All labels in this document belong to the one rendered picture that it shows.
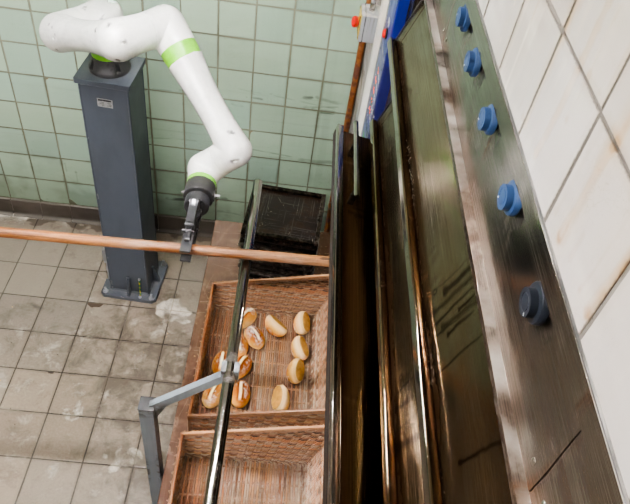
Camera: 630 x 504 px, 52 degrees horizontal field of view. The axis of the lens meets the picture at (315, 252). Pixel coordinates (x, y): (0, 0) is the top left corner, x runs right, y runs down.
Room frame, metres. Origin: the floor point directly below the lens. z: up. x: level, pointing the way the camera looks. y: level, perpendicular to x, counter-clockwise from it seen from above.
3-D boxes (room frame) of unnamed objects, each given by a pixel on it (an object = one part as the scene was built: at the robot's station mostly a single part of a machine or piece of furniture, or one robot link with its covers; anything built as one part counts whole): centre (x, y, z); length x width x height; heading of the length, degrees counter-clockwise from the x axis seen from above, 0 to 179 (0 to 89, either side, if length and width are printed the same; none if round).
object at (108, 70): (2.11, 0.86, 1.23); 0.26 x 0.15 x 0.06; 1
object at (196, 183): (1.47, 0.38, 1.19); 0.12 x 0.06 x 0.09; 95
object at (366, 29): (2.22, -0.05, 1.46); 0.10 x 0.07 x 0.10; 5
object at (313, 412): (1.27, 0.09, 0.72); 0.56 x 0.49 x 0.28; 5
